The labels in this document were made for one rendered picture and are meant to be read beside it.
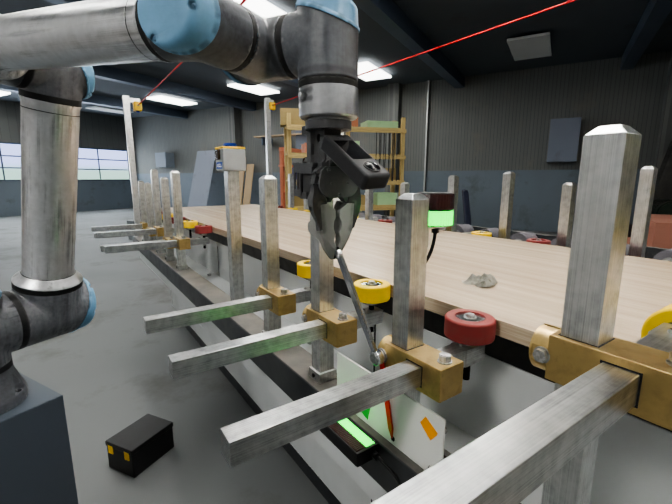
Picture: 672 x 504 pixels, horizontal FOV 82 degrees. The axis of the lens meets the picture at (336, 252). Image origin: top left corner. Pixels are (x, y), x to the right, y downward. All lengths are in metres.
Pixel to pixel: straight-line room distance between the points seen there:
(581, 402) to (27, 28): 0.85
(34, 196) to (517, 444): 1.06
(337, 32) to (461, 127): 9.12
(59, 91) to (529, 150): 8.94
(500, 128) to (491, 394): 8.87
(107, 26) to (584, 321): 0.68
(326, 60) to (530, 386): 0.62
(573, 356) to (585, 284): 0.07
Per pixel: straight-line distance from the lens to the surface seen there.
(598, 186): 0.43
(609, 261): 0.43
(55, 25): 0.77
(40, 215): 1.14
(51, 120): 1.09
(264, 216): 0.99
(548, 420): 0.33
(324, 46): 0.60
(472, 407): 0.87
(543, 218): 9.42
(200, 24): 0.55
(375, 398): 0.55
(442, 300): 0.77
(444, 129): 9.78
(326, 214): 0.59
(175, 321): 0.92
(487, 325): 0.65
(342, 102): 0.59
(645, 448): 0.74
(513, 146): 9.47
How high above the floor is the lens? 1.13
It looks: 11 degrees down
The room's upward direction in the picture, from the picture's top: straight up
